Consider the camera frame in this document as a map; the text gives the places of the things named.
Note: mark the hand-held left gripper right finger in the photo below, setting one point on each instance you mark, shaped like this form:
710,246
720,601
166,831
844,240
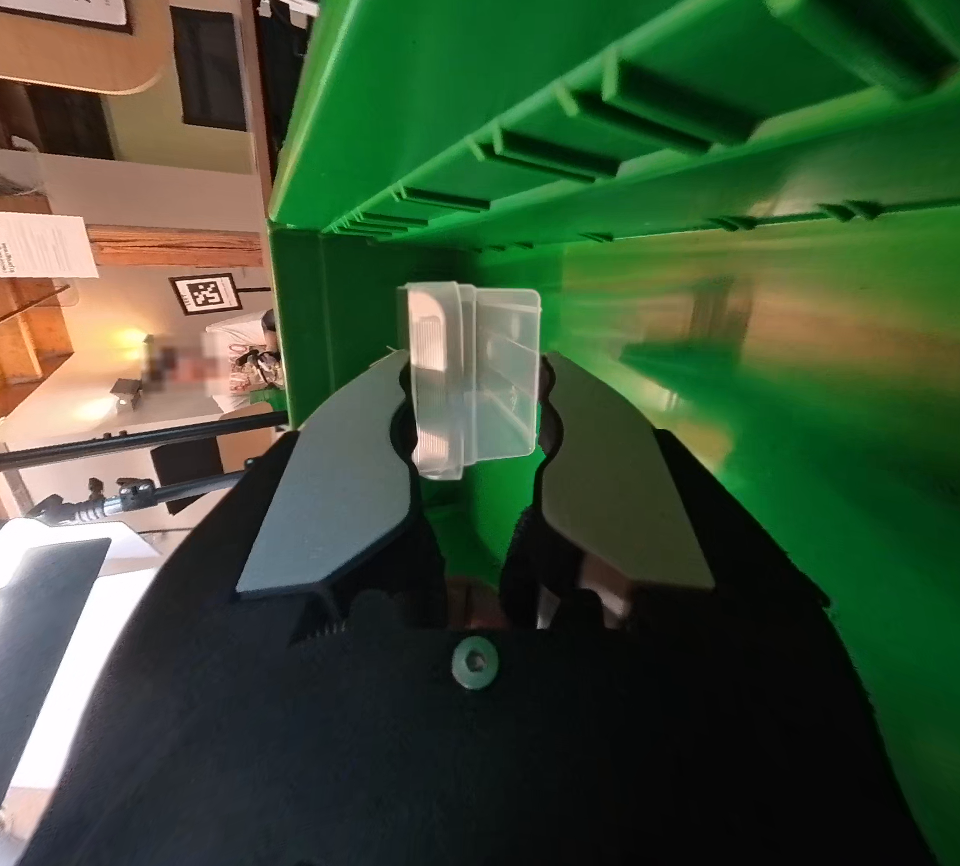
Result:
622,498

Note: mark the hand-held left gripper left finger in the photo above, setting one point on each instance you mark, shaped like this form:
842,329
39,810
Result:
330,491

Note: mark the clear plastic drawer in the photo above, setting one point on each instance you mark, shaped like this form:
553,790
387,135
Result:
495,386

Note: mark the green plastic bin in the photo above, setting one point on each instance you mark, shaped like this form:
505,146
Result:
450,56

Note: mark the person's left hand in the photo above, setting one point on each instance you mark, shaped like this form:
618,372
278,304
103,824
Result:
480,603

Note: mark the black light stand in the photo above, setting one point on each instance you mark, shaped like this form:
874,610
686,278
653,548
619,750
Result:
131,500

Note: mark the black stand pole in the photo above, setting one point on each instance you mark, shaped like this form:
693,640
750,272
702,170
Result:
112,443

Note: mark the black white marker sign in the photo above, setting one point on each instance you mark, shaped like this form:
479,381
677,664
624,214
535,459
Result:
206,294

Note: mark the led light panel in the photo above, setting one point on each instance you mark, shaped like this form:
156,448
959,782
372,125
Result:
45,618

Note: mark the white paper sheet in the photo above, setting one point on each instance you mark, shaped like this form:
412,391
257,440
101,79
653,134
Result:
45,243

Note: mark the wall lamp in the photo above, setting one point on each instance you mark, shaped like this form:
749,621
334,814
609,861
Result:
127,392

